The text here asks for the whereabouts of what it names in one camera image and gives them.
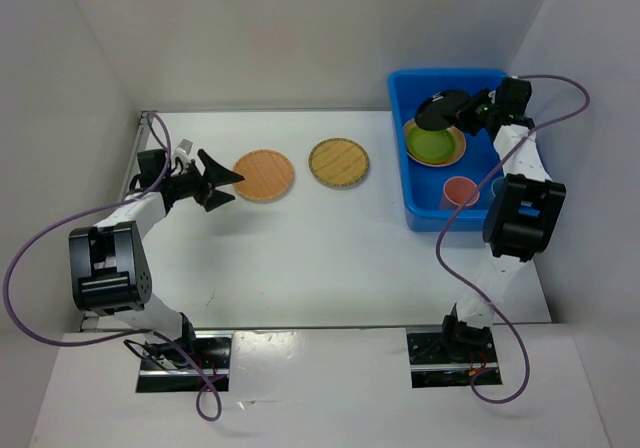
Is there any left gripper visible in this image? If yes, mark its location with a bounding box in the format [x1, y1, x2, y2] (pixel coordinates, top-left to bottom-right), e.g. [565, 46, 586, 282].
[164, 149, 243, 211]

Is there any beige round plate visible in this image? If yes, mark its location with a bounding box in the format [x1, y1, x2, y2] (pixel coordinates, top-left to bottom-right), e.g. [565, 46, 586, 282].
[403, 119, 466, 168]

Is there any black round plate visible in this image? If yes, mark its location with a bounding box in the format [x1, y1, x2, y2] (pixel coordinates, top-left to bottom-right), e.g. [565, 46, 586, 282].
[414, 89, 470, 131]

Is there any green round plate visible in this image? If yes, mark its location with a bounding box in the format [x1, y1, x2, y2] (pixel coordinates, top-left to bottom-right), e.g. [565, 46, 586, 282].
[405, 126, 456, 164]

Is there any light brown woven plate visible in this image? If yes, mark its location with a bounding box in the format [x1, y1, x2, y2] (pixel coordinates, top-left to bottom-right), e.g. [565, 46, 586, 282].
[233, 149, 295, 203]

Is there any pink plastic cup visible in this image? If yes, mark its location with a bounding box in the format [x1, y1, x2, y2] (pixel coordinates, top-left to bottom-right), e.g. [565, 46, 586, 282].
[439, 176, 480, 210]

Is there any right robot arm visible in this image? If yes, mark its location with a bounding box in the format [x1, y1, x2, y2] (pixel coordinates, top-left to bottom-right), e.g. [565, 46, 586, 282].
[438, 78, 566, 362]

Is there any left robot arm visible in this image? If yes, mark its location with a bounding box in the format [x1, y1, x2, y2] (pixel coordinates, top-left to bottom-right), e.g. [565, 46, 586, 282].
[69, 148, 244, 368]

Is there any blue plastic bin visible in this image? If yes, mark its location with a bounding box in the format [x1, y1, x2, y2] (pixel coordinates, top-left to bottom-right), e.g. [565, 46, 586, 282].
[387, 69, 560, 233]

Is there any blue plastic cup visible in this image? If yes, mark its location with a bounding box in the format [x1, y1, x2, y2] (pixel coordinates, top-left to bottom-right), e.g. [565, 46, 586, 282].
[490, 177, 505, 200]

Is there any bamboo pattern round plate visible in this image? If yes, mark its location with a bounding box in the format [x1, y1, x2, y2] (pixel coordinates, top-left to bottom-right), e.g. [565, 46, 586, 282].
[308, 138, 370, 189]

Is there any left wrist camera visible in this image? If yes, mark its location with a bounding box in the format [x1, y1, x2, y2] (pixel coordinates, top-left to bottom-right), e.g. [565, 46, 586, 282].
[174, 139, 193, 164]

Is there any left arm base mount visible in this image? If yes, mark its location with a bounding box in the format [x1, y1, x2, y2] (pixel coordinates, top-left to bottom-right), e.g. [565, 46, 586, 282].
[124, 331, 233, 394]

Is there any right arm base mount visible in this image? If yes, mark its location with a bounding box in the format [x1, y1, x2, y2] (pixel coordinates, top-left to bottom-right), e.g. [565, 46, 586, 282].
[406, 331, 502, 389]

